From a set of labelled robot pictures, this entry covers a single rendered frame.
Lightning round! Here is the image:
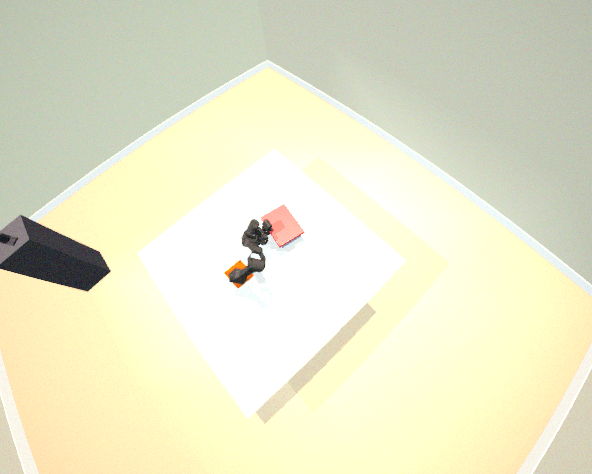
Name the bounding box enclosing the red lid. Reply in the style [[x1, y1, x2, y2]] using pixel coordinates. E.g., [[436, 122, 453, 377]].
[[260, 204, 305, 247]]

